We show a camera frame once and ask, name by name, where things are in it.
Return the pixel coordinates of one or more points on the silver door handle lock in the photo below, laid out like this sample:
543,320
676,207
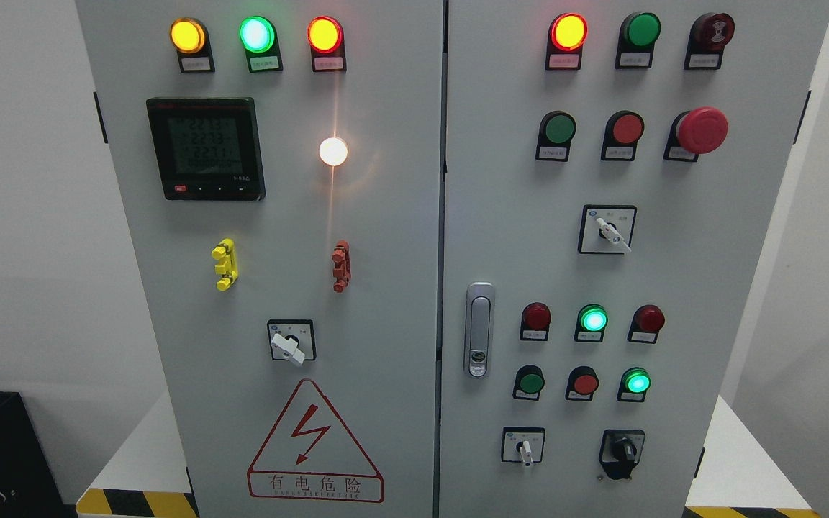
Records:
479,313

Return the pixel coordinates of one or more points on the white selector switch left door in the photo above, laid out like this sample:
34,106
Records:
292,340

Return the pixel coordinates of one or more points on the small white selector switch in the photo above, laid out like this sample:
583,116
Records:
523,445

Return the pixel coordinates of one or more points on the grey electrical cabinet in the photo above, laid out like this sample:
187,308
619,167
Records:
440,107

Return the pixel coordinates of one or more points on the yellow terminal block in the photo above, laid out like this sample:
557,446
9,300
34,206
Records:
226,265

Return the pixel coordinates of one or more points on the black digital power meter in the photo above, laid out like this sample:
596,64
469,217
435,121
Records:
207,148

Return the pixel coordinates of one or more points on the green lit indicator lamp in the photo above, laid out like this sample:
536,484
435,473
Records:
260,41

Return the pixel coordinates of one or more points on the red push button lower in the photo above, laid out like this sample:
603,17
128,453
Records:
582,384

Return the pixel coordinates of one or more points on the white selector switch upper right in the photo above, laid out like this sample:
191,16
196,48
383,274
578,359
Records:
606,229

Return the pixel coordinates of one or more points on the green push button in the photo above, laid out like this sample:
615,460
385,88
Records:
529,383
556,131

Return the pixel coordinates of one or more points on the red push button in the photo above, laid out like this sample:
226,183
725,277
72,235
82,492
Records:
622,132
582,384

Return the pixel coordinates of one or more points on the dark green indicator lamp top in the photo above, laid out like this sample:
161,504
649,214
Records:
637,36

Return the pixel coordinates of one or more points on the dark red lamp right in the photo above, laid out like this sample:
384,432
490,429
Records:
645,325

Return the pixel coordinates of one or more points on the dark red lamp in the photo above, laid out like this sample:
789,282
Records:
645,325
535,322

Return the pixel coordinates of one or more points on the green lit lamp middle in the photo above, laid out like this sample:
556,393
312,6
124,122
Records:
591,324

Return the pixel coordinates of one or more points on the red push button upper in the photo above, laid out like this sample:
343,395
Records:
622,132

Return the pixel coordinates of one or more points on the green push button upper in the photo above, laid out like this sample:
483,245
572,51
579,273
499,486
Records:
556,131

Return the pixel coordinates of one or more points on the red emergency stop button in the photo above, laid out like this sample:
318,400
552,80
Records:
695,132

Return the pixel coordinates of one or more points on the dark red lamp left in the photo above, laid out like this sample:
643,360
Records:
535,322

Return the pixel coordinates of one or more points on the white glowing lamp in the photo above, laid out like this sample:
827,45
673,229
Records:
333,151

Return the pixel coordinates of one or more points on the green push button lower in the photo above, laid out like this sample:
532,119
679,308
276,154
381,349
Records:
529,383

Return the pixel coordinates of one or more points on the black rotary knob switch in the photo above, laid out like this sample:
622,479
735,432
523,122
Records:
621,452

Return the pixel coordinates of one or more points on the red lit lamp right door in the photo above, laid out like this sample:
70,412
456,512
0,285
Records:
566,37

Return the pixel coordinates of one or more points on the red-orange indicator lamp left door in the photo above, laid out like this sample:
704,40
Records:
327,49

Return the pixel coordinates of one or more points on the red electric hazard sticker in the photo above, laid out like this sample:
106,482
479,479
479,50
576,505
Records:
310,453

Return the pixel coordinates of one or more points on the red terminal block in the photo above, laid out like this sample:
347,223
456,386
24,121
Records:
341,266

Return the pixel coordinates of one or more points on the green lit lamp lower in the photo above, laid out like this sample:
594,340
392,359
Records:
634,385

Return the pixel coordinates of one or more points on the yellow indicator lamp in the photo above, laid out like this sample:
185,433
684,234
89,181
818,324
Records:
192,44

